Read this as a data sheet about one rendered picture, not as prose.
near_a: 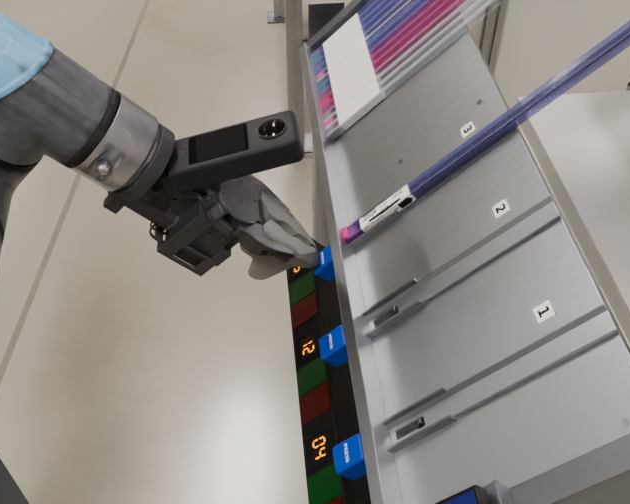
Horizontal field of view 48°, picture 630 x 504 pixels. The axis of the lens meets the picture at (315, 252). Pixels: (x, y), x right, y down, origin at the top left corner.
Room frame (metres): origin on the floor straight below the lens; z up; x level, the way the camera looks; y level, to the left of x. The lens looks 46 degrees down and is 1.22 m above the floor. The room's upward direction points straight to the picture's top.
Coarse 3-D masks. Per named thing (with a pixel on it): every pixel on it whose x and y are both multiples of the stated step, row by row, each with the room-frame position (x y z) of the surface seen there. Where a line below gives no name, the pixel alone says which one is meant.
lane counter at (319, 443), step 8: (320, 432) 0.32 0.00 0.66; (328, 432) 0.32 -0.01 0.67; (312, 440) 0.32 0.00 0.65; (320, 440) 0.32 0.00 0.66; (328, 440) 0.31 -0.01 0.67; (312, 448) 0.31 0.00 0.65; (320, 448) 0.31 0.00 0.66; (328, 448) 0.31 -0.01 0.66; (312, 456) 0.31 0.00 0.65; (320, 456) 0.30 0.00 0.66; (328, 456) 0.30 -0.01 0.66; (312, 464) 0.30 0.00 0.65; (320, 464) 0.29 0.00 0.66
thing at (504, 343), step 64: (448, 64) 0.65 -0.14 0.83; (384, 128) 0.62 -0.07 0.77; (448, 128) 0.56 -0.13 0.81; (384, 192) 0.54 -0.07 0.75; (448, 192) 0.49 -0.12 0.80; (512, 192) 0.44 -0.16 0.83; (384, 256) 0.46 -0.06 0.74; (448, 256) 0.42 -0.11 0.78; (512, 256) 0.38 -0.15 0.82; (576, 256) 0.36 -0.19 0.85; (384, 320) 0.40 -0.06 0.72; (448, 320) 0.36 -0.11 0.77; (512, 320) 0.33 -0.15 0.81; (576, 320) 0.31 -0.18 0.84; (384, 384) 0.33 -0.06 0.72; (448, 384) 0.30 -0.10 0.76; (512, 384) 0.28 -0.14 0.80; (576, 384) 0.26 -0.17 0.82; (448, 448) 0.26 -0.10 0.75; (512, 448) 0.24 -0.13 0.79; (576, 448) 0.22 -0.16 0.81
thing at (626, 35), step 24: (624, 24) 0.53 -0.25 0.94; (600, 48) 0.52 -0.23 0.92; (624, 48) 0.52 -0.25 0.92; (576, 72) 0.51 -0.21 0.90; (528, 96) 0.52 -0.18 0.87; (552, 96) 0.51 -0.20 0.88; (504, 120) 0.51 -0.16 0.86; (480, 144) 0.51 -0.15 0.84; (432, 168) 0.51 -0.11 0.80; (456, 168) 0.50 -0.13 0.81
